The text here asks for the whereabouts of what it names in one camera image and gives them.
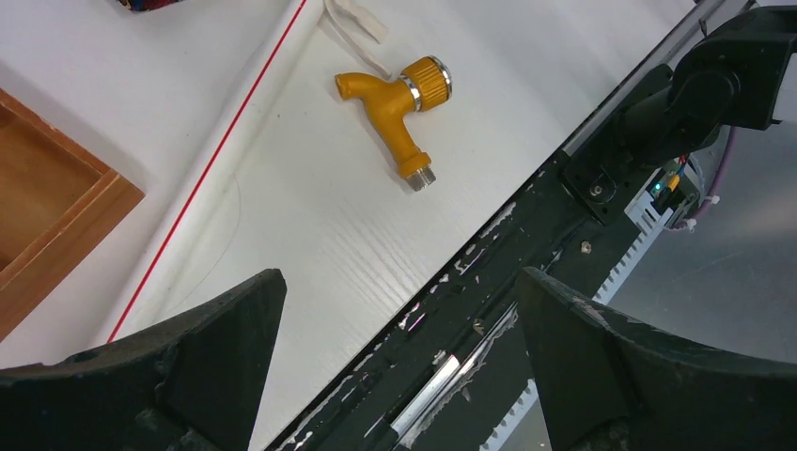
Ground wooden compartment tray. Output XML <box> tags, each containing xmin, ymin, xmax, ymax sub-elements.
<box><xmin>1</xmin><ymin>92</ymin><xmax>144</xmax><ymax>337</ymax></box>

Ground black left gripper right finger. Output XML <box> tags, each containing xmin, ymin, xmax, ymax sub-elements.
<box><xmin>515</xmin><ymin>268</ymin><xmax>796</xmax><ymax>450</ymax></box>

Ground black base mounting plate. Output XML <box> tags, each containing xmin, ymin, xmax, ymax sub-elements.
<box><xmin>271</xmin><ymin>151</ymin><xmax>638</xmax><ymax>450</ymax></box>

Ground comic print cloth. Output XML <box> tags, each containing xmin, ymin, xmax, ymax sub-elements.
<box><xmin>117</xmin><ymin>0</ymin><xmax>181</xmax><ymax>12</ymax></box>

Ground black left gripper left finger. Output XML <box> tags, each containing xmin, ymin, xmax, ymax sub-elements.
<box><xmin>1</xmin><ymin>269</ymin><xmax>287</xmax><ymax>450</ymax></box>

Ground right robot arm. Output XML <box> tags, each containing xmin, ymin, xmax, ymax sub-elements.
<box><xmin>562</xmin><ymin>5</ymin><xmax>796</xmax><ymax>225</ymax></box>

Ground white pvc pipe frame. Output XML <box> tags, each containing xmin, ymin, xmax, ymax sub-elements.
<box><xmin>94</xmin><ymin>1</ymin><xmax>324</xmax><ymax>345</ymax></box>

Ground white slotted cable duct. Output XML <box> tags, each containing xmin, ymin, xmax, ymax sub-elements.
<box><xmin>479</xmin><ymin>189</ymin><xmax>673</xmax><ymax>451</ymax></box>

